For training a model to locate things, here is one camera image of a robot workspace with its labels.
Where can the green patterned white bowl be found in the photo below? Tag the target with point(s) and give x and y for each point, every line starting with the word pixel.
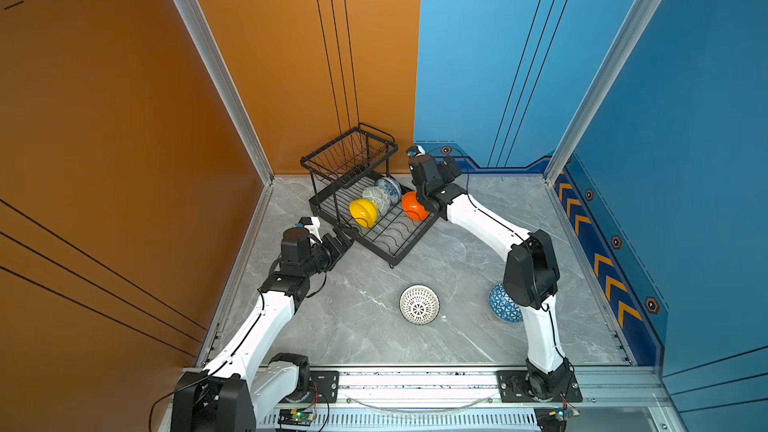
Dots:
pixel 378 197

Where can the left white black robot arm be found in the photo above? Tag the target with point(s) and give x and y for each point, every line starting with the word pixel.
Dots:
pixel 230 393

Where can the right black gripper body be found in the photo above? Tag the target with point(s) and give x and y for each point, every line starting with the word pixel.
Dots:
pixel 444 174

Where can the left green circuit board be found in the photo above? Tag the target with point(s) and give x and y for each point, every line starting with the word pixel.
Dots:
pixel 295 419

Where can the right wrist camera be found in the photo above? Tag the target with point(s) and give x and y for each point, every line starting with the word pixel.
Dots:
pixel 415 150

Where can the black wire dish rack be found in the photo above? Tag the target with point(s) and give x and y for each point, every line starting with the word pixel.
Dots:
pixel 340 170

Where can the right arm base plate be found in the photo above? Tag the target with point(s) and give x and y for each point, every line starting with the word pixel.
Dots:
pixel 518 386

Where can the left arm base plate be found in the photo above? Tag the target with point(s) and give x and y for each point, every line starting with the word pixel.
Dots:
pixel 323 384

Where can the yellow plastic bowl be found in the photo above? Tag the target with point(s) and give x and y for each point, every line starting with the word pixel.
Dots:
pixel 364 212

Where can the orange plastic bowl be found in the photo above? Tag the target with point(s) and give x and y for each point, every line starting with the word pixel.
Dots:
pixel 413 209

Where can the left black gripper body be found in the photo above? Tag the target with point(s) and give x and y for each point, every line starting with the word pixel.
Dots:
pixel 321 258

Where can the dark blue geometric bowl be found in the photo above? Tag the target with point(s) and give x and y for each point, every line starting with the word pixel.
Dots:
pixel 502 306

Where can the white red-dotted bowl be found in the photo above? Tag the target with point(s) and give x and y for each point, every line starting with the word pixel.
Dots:
pixel 419 304

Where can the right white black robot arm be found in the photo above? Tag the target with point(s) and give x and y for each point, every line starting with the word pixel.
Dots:
pixel 531 271

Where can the right green circuit board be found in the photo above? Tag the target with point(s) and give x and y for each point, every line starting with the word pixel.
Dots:
pixel 562 414

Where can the green circuit board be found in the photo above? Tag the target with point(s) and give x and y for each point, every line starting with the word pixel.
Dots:
pixel 295 419
pixel 562 414

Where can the aluminium front rail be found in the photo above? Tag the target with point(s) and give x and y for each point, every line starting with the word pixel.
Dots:
pixel 466 398

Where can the blue floral white bowl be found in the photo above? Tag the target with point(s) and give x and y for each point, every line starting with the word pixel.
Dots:
pixel 391 187

